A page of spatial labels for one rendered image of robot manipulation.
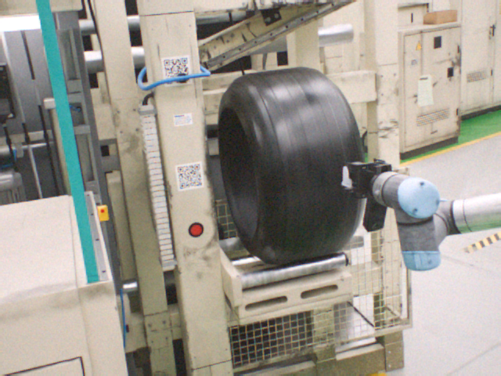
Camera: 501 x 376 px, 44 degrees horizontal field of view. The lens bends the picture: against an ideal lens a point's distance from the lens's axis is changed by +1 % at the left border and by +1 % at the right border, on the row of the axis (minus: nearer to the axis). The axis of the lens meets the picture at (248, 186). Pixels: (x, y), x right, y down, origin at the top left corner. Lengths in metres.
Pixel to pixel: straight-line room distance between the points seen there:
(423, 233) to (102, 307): 0.64
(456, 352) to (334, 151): 1.74
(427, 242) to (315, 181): 0.43
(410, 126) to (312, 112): 4.72
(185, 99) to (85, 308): 0.80
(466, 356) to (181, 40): 2.10
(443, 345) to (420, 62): 3.68
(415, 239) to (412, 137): 5.12
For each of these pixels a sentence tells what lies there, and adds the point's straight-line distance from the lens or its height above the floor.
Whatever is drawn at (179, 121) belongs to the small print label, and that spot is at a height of 1.38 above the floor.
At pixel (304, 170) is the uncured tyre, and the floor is 1.24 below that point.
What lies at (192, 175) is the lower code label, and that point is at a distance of 1.73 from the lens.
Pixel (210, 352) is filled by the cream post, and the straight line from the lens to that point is 1.95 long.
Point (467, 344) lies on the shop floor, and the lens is 3.26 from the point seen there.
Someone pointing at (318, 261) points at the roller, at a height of 0.92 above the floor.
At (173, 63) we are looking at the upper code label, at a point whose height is 1.53.
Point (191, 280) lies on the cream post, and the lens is 1.83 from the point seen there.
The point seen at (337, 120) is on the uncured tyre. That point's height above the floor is 1.35.
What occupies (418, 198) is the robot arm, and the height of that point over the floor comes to 1.28.
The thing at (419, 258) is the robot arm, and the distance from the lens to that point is 1.31.
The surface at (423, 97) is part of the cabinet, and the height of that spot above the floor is 0.58.
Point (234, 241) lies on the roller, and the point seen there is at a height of 0.92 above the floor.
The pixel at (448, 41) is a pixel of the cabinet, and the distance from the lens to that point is 6.68.
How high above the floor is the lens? 1.68
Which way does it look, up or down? 17 degrees down
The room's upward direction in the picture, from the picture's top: 5 degrees counter-clockwise
